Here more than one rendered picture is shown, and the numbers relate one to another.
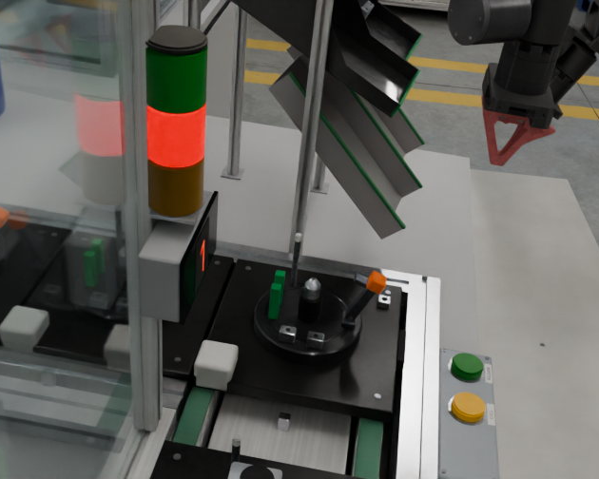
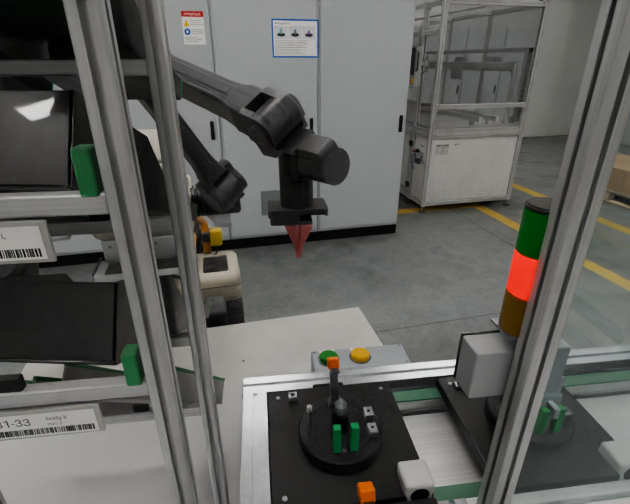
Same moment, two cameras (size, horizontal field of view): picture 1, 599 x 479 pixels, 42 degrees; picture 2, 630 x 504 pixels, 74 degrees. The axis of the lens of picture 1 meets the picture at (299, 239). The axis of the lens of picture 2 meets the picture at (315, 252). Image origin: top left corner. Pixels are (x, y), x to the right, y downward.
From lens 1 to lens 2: 1.03 m
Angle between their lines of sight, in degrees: 85
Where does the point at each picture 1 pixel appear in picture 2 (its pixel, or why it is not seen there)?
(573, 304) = not seen: hidden behind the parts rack
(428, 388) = (353, 372)
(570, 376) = (267, 350)
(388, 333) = (321, 391)
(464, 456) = (392, 355)
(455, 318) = (230, 400)
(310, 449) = (415, 433)
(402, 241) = (132, 444)
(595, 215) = not seen: outside the picture
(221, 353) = (413, 469)
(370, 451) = (411, 394)
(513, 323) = (226, 373)
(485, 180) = not seen: hidden behind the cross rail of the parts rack
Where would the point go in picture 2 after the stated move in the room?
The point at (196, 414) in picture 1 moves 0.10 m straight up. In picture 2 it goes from (452, 491) to (462, 445)
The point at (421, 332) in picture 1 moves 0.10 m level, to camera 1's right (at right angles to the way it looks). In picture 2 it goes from (301, 383) to (293, 352)
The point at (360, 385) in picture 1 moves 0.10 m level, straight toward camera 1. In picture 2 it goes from (376, 397) to (428, 394)
